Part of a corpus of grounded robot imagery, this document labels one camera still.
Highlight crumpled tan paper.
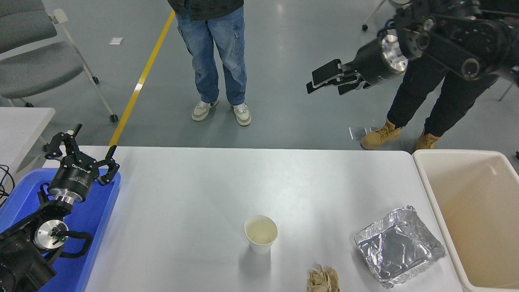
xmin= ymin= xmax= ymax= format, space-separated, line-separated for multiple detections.
xmin=307 ymin=264 xmax=340 ymax=292

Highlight white side table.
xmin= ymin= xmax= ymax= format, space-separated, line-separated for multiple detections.
xmin=0 ymin=107 xmax=56 ymax=179

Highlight person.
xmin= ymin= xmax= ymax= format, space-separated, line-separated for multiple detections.
xmin=360 ymin=49 xmax=501 ymax=151
xmin=167 ymin=0 xmax=252 ymax=127

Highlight white paper cup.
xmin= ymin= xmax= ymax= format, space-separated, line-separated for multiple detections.
xmin=244 ymin=215 xmax=278 ymax=255

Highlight black cables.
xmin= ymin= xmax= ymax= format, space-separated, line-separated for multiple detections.
xmin=0 ymin=164 xmax=16 ymax=207

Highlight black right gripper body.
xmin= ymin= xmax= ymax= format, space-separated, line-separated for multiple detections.
xmin=350 ymin=39 xmax=400 ymax=86

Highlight large pale plastic bin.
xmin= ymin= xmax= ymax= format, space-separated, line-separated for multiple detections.
xmin=413 ymin=149 xmax=519 ymax=292

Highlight grey rolling chair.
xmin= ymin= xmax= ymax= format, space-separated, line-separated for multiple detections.
xmin=0 ymin=0 xmax=119 ymax=123

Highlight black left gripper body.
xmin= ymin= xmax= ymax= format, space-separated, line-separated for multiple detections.
xmin=48 ymin=155 xmax=100 ymax=197

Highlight silver foil tray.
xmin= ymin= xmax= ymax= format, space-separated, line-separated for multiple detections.
xmin=355 ymin=205 xmax=446 ymax=289

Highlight blue plastic tray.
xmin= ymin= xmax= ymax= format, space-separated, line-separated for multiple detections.
xmin=0 ymin=168 xmax=121 ymax=292

